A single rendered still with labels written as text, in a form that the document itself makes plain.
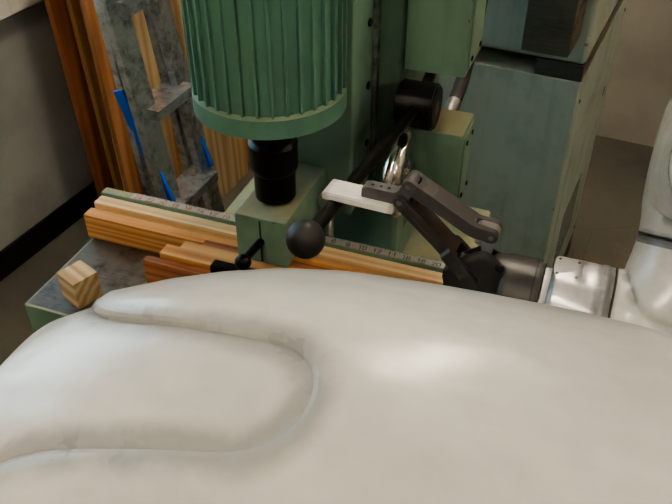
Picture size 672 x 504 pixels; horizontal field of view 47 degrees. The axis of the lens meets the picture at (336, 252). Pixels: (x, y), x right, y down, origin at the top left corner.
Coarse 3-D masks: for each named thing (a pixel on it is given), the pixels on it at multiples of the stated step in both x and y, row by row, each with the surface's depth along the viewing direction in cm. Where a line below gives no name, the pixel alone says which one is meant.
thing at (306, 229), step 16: (416, 80) 97; (432, 80) 101; (400, 96) 96; (416, 96) 96; (432, 96) 95; (400, 112) 97; (416, 112) 95; (432, 112) 96; (400, 128) 90; (416, 128) 99; (432, 128) 98; (384, 144) 85; (368, 160) 81; (352, 176) 77; (336, 208) 72; (304, 224) 66; (320, 224) 69; (288, 240) 67; (304, 240) 66; (320, 240) 66; (304, 256) 67
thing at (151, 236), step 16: (96, 208) 112; (96, 224) 111; (112, 224) 110; (128, 224) 109; (144, 224) 109; (160, 224) 109; (112, 240) 112; (128, 240) 110; (144, 240) 109; (160, 240) 108; (176, 240) 107; (192, 240) 106; (208, 240) 106; (224, 240) 106; (368, 272) 100
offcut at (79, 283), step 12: (72, 264) 101; (84, 264) 101; (60, 276) 100; (72, 276) 99; (84, 276) 99; (96, 276) 100; (72, 288) 99; (84, 288) 100; (96, 288) 101; (72, 300) 101; (84, 300) 101
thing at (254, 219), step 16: (304, 176) 101; (320, 176) 101; (304, 192) 98; (320, 192) 102; (240, 208) 95; (256, 208) 95; (272, 208) 95; (288, 208) 95; (304, 208) 98; (320, 208) 104; (240, 224) 95; (256, 224) 94; (272, 224) 93; (288, 224) 93; (240, 240) 97; (272, 240) 95; (256, 256) 98; (272, 256) 97; (288, 256) 96
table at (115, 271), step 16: (96, 240) 112; (80, 256) 109; (96, 256) 109; (112, 256) 109; (128, 256) 109; (144, 256) 109; (112, 272) 107; (128, 272) 107; (144, 272) 107; (48, 288) 104; (112, 288) 104; (32, 304) 101; (48, 304) 101; (64, 304) 101; (32, 320) 103; (48, 320) 102
